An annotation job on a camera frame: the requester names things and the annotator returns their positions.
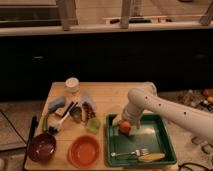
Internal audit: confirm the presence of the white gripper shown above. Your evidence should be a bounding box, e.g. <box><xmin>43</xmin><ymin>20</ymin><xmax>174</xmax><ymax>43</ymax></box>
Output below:
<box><xmin>112</xmin><ymin>103</ymin><xmax>143</xmax><ymax>130</ymax></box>

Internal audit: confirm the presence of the pale blue cloth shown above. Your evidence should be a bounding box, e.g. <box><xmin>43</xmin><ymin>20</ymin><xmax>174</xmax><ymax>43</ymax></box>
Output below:
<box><xmin>81</xmin><ymin>94</ymin><xmax>96</xmax><ymax>109</ymax></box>

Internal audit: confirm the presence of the dark maroon bowl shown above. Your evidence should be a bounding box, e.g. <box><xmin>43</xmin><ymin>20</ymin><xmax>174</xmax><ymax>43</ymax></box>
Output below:
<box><xmin>28</xmin><ymin>133</ymin><xmax>56</xmax><ymax>163</ymax></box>

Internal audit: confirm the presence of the silver fork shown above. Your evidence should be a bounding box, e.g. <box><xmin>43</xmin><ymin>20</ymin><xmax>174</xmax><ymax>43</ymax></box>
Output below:
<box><xmin>110</xmin><ymin>149</ymin><xmax>149</xmax><ymax>157</ymax></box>

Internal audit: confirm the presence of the dark red striped item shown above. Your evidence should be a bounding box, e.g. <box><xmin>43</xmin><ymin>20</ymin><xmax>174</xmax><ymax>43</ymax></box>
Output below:
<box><xmin>82</xmin><ymin>102</ymin><xmax>96</xmax><ymax>120</ymax></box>

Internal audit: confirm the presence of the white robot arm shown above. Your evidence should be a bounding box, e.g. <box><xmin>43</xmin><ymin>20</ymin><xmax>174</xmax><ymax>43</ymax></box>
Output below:
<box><xmin>114</xmin><ymin>82</ymin><xmax>213</xmax><ymax>145</ymax></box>

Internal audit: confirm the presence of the white paper cup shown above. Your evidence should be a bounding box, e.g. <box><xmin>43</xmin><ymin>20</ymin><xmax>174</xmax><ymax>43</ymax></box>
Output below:
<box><xmin>65</xmin><ymin>77</ymin><xmax>79</xmax><ymax>93</ymax></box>

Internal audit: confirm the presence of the green plastic tray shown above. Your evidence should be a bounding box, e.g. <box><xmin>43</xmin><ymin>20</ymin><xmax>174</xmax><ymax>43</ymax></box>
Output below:
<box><xmin>105</xmin><ymin>114</ymin><xmax>177</xmax><ymax>168</ymax></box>

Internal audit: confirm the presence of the green cucumber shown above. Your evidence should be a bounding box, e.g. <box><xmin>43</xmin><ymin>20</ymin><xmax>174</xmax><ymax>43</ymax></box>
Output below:
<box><xmin>42</xmin><ymin>112</ymin><xmax>52</xmax><ymax>132</ymax></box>

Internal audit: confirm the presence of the red apple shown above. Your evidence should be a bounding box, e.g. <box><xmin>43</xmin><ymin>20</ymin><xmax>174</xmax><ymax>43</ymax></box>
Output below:
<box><xmin>119</xmin><ymin>121</ymin><xmax>131</xmax><ymax>134</ymax></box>

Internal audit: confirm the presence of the orange plastic bowl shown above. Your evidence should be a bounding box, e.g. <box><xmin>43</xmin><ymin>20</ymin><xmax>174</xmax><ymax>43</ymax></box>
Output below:
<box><xmin>67</xmin><ymin>135</ymin><xmax>100</xmax><ymax>169</ymax></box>

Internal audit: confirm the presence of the small green cup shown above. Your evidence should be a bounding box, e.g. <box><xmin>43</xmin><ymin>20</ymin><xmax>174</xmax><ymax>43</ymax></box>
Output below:
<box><xmin>87</xmin><ymin>118</ymin><xmax>101</xmax><ymax>134</ymax></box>

